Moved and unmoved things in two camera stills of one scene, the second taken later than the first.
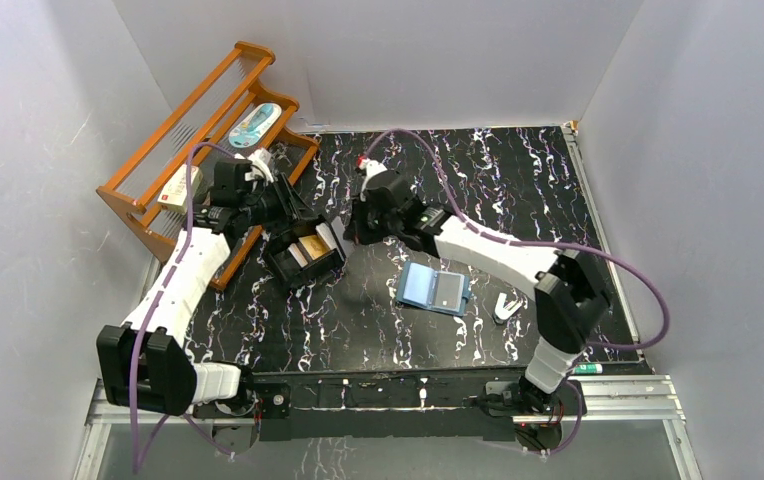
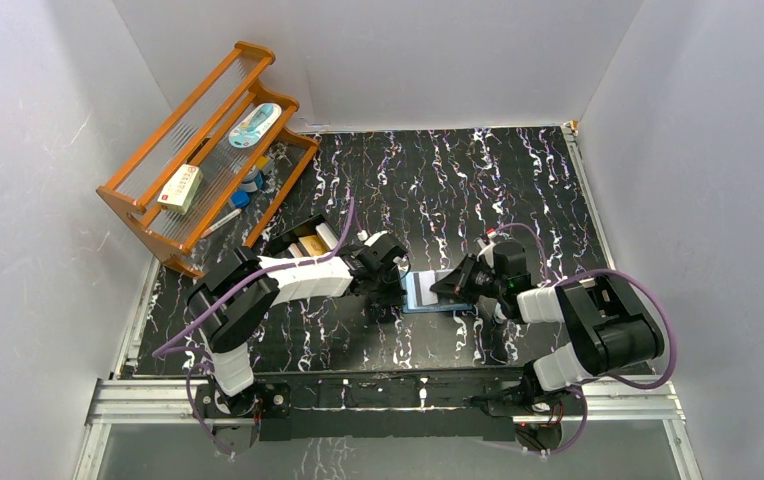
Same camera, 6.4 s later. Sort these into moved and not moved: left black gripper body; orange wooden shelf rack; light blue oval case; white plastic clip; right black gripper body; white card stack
Moved: left black gripper body; right black gripper body
Not moved: orange wooden shelf rack; white card stack; white plastic clip; light blue oval case
